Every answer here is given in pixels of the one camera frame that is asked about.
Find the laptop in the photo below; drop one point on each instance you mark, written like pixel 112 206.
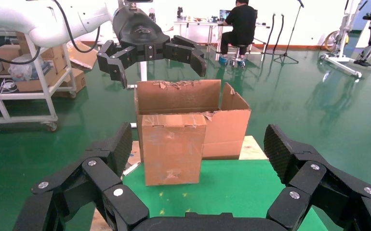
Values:
pixel 224 14

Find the large open cardboard carton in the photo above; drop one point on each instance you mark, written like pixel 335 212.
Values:
pixel 227 134

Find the small cardboard box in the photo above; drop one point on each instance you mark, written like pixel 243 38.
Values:
pixel 172 150

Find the printed cardboard box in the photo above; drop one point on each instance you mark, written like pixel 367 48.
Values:
pixel 75 81

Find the clear plastic bag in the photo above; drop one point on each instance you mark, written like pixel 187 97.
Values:
pixel 21 68

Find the black desk device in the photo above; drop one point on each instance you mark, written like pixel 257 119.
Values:
pixel 179 12

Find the flat cardboard sheet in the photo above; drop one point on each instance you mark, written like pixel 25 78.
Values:
pixel 83 54

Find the black tripod stand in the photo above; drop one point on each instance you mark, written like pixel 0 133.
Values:
pixel 288 41

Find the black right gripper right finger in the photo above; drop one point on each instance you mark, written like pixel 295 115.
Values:
pixel 313 185

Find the chrome stool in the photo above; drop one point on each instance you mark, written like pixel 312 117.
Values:
pixel 241 46

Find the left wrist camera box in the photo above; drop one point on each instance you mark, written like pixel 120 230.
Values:
pixel 137 1

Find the white lifting stand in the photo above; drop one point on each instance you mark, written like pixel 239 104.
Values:
pixel 342 47

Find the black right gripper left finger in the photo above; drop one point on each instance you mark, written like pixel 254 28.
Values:
pixel 99 178

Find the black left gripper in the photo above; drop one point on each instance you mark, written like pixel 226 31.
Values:
pixel 140 32

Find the green table cloth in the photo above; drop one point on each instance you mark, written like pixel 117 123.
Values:
pixel 230 188

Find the white wheeled shelf cart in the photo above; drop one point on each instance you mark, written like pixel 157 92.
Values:
pixel 46 92

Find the black curved pole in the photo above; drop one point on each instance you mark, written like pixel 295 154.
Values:
pixel 270 33
pixel 279 33

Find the brown cardboard box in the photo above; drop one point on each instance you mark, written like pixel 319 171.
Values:
pixel 5 52
pixel 35 84
pixel 56 59

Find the white desk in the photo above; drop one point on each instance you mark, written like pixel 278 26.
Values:
pixel 201 23

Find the seated person in black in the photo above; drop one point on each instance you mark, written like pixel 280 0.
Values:
pixel 243 22

